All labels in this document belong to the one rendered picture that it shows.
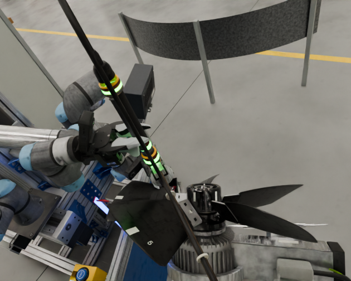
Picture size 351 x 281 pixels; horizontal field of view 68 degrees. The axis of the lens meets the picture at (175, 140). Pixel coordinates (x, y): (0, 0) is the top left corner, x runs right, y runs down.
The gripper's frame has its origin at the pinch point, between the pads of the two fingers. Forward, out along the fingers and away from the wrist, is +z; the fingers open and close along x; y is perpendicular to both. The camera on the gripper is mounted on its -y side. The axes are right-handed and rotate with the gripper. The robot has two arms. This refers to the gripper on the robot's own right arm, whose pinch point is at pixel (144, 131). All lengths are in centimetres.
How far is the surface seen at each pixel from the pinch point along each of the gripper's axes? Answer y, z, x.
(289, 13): 74, 86, -181
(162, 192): 38.9, -7.3, -5.4
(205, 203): 33.7, 9.2, 3.8
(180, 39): 79, -10, -194
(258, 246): 43, 23, 15
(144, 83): 35, -19, -70
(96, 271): 51, -36, 17
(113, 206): 14.4, -12.9, 11.2
